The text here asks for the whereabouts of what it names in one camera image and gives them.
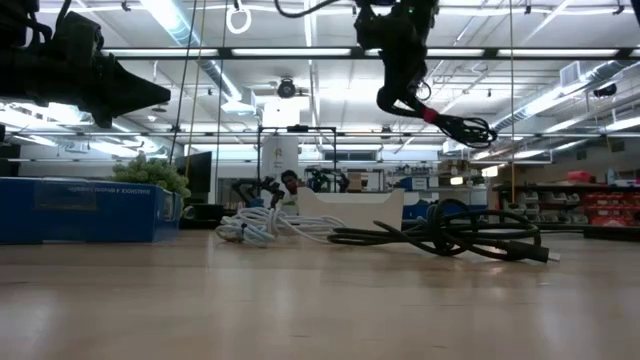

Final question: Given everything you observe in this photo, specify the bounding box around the blue game controller box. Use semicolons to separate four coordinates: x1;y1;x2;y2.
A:
0;176;182;245

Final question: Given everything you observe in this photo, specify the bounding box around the black cable with red band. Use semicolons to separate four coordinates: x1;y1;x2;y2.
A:
375;79;499;150

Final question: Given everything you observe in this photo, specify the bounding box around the shelf with red bins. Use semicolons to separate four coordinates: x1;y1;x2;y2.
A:
492;169;640;227

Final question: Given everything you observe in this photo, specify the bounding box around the black monitor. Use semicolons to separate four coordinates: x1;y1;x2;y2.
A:
174;151;214;207

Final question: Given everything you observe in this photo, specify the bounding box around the green artificial plant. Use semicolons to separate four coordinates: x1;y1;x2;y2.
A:
110;152;192;199

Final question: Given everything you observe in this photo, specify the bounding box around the white plastic bin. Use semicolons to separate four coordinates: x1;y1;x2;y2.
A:
298;187;405;232

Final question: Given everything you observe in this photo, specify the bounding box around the white hanging ring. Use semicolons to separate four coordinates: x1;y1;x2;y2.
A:
225;0;253;36

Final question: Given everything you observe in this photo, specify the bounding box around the white USB-C cable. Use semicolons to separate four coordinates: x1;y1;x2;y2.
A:
269;209;347;246

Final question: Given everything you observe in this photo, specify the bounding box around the person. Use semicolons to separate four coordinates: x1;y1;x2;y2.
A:
279;169;302;215

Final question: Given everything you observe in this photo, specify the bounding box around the round ceiling camera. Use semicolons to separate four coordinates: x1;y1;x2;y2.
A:
276;77;298;100

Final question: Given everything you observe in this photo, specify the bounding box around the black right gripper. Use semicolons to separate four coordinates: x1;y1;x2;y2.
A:
354;0;440;109

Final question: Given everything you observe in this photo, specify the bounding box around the black USB-C cable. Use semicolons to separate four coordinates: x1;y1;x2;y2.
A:
327;198;561;264

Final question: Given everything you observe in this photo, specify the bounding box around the black table frame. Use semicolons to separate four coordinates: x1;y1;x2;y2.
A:
537;223;640;242

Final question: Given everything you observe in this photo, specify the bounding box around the white cable with blue tie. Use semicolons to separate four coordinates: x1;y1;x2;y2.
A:
214;207;281;249

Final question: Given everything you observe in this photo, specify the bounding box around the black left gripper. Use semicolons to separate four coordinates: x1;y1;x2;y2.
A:
0;10;172;129

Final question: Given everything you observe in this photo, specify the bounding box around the overhead light bar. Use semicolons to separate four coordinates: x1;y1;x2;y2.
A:
99;46;640;62

